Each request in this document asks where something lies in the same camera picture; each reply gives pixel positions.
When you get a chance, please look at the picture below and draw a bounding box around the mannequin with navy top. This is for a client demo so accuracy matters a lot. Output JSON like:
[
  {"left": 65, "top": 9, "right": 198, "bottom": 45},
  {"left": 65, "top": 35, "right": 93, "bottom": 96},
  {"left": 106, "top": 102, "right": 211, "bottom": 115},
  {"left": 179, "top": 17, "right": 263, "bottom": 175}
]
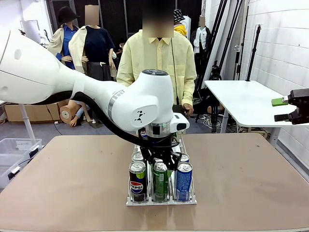
[{"left": 69, "top": 4, "right": 118, "bottom": 82}]

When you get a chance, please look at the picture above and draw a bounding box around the white board panel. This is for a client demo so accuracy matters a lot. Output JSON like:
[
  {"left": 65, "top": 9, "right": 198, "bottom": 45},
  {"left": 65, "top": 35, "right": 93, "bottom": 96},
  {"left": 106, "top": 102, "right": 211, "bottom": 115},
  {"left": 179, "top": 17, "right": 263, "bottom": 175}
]
[{"left": 20, "top": 20, "right": 41, "bottom": 45}]

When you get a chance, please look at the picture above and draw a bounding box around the clear acrylic can rack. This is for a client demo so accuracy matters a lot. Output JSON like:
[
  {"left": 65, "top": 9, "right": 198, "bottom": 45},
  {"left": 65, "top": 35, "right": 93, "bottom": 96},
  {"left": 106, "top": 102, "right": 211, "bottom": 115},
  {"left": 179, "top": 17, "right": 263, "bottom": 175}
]
[{"left": 125, "top": 135, "right": 197, "bottom": 206}]

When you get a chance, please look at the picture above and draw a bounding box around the black tripod bundle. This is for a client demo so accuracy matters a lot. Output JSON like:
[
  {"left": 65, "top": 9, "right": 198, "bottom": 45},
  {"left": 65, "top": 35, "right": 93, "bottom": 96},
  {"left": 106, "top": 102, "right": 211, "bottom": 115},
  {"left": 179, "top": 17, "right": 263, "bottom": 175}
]
[{"left": 197, "top": 0, "right": 244, "bottom": 92}]

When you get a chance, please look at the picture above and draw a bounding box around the patterned bucket hat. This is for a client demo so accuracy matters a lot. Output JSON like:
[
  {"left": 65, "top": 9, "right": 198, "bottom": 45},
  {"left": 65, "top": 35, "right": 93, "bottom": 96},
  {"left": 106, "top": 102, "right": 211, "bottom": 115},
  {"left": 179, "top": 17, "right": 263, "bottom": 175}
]
[{"left": 173, "top": 9, "right": 186, "bottom": 24}]

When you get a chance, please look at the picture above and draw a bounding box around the white side table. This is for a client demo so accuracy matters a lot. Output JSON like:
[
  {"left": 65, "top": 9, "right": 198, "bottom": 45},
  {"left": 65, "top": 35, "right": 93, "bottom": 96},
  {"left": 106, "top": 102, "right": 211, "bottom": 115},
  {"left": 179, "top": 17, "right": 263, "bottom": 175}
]
[{"left": 204, "top": 79, "right": 309, "bottom": 148}]

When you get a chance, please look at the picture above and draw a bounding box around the black bucket hat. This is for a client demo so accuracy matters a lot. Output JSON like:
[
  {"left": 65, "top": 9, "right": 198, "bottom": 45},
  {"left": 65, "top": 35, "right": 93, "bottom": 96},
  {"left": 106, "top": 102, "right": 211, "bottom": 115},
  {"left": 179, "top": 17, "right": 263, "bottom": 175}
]
[{"left": 57, "top": 6, "right": 81, "bottom": 25}]

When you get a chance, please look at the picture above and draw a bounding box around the large cardboard box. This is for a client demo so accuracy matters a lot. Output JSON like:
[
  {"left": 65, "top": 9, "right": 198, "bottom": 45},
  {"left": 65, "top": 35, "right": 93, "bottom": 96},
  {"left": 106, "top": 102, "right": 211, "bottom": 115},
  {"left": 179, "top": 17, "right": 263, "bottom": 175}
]
[{"left": 4, "top": 102, "right": 61, "bottom": 124}]

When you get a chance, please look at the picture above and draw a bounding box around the green Chilsung cider can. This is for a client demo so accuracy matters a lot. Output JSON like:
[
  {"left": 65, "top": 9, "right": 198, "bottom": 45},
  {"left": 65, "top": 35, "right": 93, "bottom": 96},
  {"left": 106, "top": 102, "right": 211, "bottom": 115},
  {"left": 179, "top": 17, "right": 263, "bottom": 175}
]
[{"left": 152, "top": 161, "right": 170, "bottom": 203}]

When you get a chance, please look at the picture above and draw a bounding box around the mannequin with white jacket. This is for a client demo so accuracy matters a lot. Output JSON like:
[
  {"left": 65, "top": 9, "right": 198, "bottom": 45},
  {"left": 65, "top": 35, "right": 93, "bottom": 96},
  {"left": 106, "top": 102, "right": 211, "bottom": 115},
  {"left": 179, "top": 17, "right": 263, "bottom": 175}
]
[{"left": 193, "top": 15, "right": 212, "bottom": 58}]

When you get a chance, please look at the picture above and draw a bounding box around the black light stand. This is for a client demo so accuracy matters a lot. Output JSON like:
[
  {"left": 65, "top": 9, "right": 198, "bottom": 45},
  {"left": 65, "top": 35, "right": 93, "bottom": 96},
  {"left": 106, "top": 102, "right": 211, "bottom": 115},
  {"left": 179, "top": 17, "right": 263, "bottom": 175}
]
[{"left": 245, "top": 24, "right": 263, "bottom": 82}]

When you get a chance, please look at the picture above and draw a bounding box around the person's left hand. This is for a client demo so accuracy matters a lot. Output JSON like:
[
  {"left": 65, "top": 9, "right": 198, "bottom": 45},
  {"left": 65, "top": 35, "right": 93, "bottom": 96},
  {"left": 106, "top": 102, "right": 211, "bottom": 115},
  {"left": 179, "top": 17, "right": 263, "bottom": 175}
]
[{"left": 182, "top": 103, "right": 195, "bottom": 118}]

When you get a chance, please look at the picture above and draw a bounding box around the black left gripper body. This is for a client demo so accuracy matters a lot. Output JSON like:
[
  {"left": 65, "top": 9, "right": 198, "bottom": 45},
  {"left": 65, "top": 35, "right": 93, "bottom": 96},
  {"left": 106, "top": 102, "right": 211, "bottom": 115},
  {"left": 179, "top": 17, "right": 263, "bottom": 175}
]
[{"left": 146, "top": 135, "right": 175, "bottom": 159}]

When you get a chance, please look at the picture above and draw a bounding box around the person's left forearm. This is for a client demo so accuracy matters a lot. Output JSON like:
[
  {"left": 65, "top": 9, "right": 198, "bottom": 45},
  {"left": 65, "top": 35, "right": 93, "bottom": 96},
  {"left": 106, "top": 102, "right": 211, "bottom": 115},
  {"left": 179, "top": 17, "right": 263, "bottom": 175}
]
[{"left": 180, "top": 77, "right": 197, "bottom": 107}]

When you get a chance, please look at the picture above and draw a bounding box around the person in yellow shirt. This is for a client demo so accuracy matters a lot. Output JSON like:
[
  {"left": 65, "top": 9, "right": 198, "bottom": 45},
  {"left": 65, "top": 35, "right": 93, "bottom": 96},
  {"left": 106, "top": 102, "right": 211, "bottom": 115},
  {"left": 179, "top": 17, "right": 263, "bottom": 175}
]
[{"left": 116, "top": 0, "right": 197, "bottom": 119}]

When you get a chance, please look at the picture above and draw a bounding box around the mannequin with blue shirt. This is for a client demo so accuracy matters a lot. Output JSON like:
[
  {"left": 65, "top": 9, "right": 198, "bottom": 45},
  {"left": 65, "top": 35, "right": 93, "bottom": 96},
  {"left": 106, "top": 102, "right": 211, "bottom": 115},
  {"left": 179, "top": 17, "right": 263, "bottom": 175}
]
[{"left": 47, "top": 23, "right": 82, "bottom": 71}]

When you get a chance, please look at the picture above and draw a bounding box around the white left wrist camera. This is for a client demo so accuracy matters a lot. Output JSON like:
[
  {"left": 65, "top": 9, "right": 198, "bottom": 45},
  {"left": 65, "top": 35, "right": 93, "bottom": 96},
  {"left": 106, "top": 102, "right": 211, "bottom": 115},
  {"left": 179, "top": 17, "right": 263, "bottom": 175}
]
[{"left": 171, "top": 113, "right": 190, "bottom": 133}]

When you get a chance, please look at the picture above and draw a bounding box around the tan training dummy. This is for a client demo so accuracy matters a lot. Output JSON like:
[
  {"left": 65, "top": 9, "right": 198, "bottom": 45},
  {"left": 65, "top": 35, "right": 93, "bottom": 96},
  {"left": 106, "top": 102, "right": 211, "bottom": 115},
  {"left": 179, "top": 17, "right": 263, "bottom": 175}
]
[{"left": 59, "top": 99, "right": 94, "bottom": 128}]

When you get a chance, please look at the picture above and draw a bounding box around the mannequin with yellow hoodie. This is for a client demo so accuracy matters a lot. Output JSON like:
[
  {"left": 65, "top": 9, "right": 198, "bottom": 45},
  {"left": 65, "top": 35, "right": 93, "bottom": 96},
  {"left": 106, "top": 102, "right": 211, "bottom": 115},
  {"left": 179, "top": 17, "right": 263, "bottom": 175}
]
[{"left": 173, "top": 20, "right": 188, "bottom": 38}]

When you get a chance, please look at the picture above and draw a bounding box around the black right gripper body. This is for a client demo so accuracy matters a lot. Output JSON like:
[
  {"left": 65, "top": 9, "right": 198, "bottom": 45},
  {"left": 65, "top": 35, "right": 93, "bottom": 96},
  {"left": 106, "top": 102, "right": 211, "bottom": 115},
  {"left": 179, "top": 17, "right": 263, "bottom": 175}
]
[{"left": 288, "top": 88, "right": 309, "bottom": 125}]

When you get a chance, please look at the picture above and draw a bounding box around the clear plastic storage bin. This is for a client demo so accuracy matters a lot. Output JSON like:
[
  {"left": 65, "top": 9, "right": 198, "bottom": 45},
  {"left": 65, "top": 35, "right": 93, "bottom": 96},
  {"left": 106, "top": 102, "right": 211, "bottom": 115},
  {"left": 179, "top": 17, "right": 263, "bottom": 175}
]
[
  {"left": 0, "top": 138, "right": 43, "bottom": 160},
  {"left": 0, "top": 153, "right": 26, "bottom": 190}
]

